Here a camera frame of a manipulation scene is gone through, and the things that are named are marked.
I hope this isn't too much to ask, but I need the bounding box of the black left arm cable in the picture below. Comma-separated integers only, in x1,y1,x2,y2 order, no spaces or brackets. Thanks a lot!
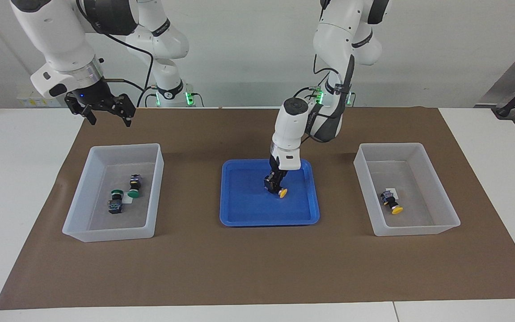
293,54,357,144

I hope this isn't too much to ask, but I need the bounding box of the brown paper mat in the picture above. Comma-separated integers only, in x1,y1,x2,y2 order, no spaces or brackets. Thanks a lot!
0,106,515,310

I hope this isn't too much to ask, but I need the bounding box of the white yellow-labelled power strip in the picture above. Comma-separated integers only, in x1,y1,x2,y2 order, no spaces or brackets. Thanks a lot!
16,91,59,108

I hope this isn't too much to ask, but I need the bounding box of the green push button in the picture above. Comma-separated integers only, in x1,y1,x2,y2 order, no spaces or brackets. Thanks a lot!
108,189,124,215

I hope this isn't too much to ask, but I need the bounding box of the yellow push button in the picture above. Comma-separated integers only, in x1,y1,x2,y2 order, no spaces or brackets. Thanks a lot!
266,178,289,199
380,189,404,216

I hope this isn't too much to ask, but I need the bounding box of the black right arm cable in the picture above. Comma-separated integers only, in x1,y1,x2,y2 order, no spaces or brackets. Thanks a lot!
76,0,156,108

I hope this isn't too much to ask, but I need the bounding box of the translucent white plastic box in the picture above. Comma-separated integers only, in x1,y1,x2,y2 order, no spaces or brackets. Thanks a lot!
62,143,165,243
354,143,461,237

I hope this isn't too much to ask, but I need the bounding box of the green button with yellow band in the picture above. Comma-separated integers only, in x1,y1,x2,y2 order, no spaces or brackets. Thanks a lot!
127,174,144,199

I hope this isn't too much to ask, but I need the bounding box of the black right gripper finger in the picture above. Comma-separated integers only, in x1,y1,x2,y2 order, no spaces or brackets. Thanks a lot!
115,93,137,127
64,95,98,126

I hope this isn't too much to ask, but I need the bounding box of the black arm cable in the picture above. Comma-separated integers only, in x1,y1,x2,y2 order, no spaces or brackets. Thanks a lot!
76,0,156,108
293,54,357,144

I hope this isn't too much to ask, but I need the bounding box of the blue plastic tray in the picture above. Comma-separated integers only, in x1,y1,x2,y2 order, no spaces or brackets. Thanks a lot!
220,159,320,227

